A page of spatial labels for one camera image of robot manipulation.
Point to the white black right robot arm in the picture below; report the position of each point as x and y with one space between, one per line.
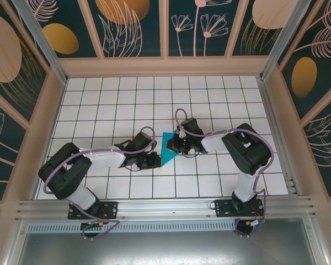
248 154

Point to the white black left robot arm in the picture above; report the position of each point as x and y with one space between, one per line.
63 174

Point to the grey metal sheet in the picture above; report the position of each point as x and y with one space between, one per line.
165 248

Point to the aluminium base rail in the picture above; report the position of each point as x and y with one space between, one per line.
165 207

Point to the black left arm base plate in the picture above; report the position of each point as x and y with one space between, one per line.
110 209

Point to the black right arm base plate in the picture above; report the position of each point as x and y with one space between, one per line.
223 209

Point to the aluminium side rail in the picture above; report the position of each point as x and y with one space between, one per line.
269 110

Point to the aluminium frame post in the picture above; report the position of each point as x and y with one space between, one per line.
38 36
285 36

